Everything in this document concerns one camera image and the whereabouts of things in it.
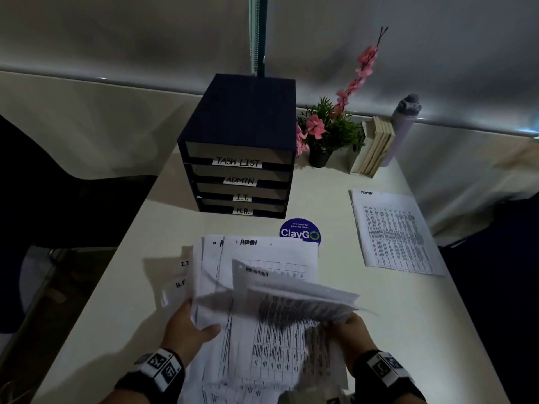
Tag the person's right hand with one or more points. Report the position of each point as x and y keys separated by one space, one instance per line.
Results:
x=351 y=340

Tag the person's left hand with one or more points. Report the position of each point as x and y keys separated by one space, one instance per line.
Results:
x=185 y=332

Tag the printed document sheet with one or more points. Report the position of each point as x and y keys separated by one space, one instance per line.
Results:
x=294 y=294

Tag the unsorted paper stack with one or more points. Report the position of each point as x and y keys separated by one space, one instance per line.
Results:
x=236 y=256

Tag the Admin paper pile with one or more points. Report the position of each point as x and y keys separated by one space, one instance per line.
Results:
x=396 y=235

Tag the navy blue drawer organizer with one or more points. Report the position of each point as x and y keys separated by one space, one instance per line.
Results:
x=240 y=109

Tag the person's left forearm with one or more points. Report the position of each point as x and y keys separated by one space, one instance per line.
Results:
x=122 y=399

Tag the black left wristband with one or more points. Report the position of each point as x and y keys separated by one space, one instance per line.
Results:
x=156 y=366

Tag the black wristband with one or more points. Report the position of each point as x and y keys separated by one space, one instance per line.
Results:
x=387 y=370
x=156 y=366

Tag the black right wristband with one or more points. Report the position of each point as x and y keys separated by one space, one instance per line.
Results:
x=387 y=370

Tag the round blue sticker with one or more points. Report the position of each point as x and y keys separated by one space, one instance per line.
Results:
x=300 y=229

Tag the black chair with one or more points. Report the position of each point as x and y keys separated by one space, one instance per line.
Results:
x=63 y=206

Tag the black plant pot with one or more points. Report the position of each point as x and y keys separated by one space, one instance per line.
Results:
x=319 y=159

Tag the green artificial plant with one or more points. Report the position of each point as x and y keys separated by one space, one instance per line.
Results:
x=337 y=130

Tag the grey water bottle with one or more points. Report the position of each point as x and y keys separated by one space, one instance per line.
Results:
x=402 y=126

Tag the tall pink blossom branch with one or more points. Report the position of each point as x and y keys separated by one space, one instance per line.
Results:
x=366 y=58

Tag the grey metal frame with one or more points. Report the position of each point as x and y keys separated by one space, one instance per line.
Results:
x=40 y=281

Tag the teal partition post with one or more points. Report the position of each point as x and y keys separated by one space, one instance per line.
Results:
x=261 y=33

